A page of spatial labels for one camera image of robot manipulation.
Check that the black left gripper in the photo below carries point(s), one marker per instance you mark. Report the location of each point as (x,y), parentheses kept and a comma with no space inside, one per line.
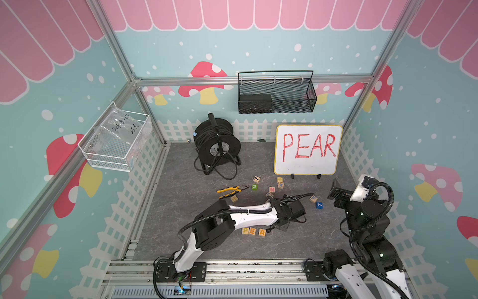
(284,227)

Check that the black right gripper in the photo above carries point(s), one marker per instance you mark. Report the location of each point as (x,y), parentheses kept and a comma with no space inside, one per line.
(346,197)

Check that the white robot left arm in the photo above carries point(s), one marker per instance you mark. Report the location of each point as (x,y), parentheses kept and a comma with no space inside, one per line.
(213,226)

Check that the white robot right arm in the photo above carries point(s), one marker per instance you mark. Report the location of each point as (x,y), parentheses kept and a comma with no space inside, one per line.
(377,256)

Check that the yellow framed whiteboard PEAR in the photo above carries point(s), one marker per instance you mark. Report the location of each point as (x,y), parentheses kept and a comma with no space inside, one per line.
(307,149)

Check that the yellow black pliers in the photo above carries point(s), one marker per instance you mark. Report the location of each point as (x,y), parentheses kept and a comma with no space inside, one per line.
(231,191)

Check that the black box in basket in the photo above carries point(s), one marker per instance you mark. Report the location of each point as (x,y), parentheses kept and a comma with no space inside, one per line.
(255,103)

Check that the clear plastic bag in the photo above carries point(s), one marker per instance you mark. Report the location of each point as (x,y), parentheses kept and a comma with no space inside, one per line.
(121,130)

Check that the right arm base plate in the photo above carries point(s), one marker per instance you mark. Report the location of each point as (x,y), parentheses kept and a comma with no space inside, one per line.
(314,271)

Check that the black cable reel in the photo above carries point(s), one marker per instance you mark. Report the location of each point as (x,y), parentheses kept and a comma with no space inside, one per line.
(216,145)

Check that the black wire mesh basket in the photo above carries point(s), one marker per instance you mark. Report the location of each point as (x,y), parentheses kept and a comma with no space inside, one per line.
(291,91)

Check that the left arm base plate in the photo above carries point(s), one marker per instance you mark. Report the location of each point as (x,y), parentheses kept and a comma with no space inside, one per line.
(166,272)

